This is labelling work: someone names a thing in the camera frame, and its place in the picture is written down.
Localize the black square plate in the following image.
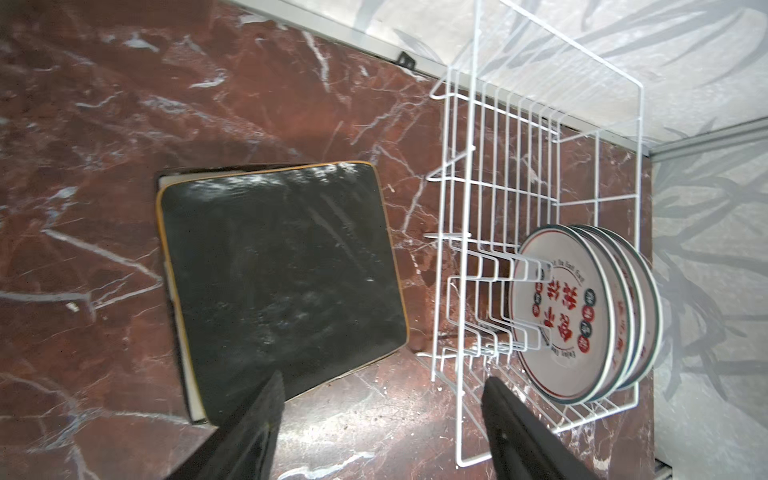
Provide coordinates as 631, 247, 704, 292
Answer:
155, 172, 209, 424
161, 161, 409, 426

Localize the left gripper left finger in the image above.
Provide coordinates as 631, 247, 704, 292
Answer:
168, 371, 285, 479

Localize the white wire dish rack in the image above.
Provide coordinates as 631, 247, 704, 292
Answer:
427, 1, 652, 467

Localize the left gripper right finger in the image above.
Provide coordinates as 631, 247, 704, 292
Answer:
481, 377, 596, 480

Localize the white round plate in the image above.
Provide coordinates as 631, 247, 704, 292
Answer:
510, 225, 616, 404
600, 227, 664, 387
617, 248, 645, 390
572, 225, 637, 400

